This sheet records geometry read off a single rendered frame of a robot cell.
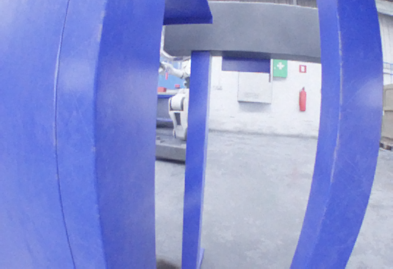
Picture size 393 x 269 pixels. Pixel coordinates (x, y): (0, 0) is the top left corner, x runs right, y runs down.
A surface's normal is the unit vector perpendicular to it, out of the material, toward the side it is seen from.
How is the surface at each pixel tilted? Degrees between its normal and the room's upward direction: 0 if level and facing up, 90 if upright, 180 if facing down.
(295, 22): 90
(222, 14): 90
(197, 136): 90
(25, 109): 90
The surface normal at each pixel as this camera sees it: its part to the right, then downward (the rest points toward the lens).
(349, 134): -0.20, 0.06
